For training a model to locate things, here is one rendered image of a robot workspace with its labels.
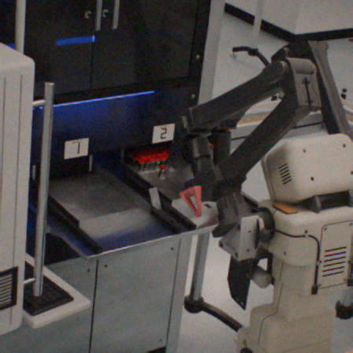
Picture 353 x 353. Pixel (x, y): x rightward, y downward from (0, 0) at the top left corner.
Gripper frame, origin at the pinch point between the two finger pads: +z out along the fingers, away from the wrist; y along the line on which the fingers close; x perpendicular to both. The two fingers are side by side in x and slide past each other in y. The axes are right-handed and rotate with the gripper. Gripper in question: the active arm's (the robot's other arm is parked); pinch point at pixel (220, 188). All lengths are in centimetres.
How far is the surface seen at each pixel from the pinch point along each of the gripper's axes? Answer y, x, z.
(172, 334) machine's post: 37, -8, 73
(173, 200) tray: -1.1, 19.5, 0.1
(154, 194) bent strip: 3.4, 24.1, -1.5
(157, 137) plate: 23.1, 9.9, -13.3
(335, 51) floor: 319, -367, 43
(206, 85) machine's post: 20.9, -8.9, -29.7
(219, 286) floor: 75, -62, 81
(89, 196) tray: 17.0, 40.0, 0.5
